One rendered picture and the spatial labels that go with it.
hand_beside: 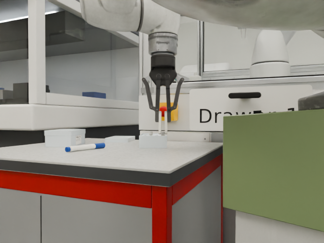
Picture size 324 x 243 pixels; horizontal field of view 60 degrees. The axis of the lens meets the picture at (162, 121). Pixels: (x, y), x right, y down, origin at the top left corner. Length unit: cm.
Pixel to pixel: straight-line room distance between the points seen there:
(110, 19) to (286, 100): 50
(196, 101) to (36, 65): 70
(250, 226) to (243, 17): 20
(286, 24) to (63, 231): 57
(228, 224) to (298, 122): 90
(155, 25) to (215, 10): 63
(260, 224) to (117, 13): 66
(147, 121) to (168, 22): 47
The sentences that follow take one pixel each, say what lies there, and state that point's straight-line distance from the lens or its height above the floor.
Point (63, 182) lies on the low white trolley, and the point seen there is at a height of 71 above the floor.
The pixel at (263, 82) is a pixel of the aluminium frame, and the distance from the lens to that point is 106.
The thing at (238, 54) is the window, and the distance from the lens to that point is 111.
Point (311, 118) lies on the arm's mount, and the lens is 26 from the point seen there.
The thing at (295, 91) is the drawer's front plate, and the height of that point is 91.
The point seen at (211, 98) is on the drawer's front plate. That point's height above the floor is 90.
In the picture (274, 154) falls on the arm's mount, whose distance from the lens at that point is 28.
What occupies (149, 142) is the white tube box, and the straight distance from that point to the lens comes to 85.
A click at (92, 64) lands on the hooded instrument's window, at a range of 153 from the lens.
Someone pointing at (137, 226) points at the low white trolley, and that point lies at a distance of 57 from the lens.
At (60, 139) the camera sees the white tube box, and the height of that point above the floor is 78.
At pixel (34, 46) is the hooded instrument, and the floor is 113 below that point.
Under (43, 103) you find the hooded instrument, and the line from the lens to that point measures 123.
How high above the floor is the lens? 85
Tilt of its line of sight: 1 degrees down
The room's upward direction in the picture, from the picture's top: straight up
